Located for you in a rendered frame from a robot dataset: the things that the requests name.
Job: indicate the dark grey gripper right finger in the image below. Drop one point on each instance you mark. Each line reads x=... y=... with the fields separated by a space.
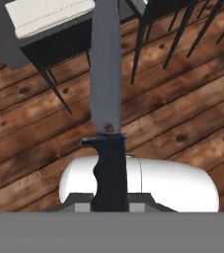
x=139 y=201

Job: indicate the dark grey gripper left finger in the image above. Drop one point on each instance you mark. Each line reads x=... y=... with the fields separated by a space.
x=82 y=201

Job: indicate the white rounded object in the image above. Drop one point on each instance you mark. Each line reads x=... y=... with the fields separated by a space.
x=176 y=184

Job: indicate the black stool with white cushion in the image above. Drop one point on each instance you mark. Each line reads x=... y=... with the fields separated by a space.
x=51 y=19

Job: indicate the black stool with thin legs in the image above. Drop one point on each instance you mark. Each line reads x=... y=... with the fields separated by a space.
x=179 y=33

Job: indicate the grey counter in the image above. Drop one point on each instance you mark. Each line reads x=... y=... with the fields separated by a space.
x=0 y=36

